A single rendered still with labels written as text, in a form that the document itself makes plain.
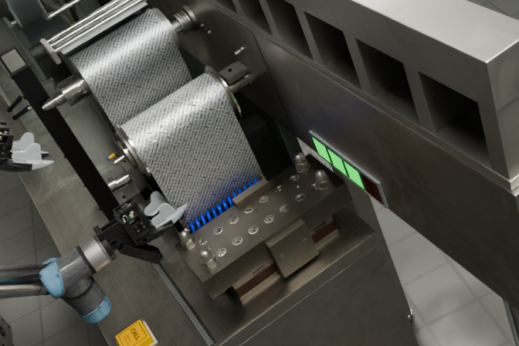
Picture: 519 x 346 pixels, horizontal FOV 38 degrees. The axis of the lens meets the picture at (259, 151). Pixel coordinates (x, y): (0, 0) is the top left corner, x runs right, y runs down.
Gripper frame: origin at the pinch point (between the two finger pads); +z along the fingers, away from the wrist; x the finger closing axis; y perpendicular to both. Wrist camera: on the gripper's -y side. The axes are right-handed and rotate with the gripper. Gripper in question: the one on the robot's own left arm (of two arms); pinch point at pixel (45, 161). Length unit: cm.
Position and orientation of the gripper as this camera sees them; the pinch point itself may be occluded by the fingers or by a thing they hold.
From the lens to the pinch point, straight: 174.0
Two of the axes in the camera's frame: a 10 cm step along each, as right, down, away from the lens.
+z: 8.4, 0.5, 5.4
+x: -4.8, -4.2, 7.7
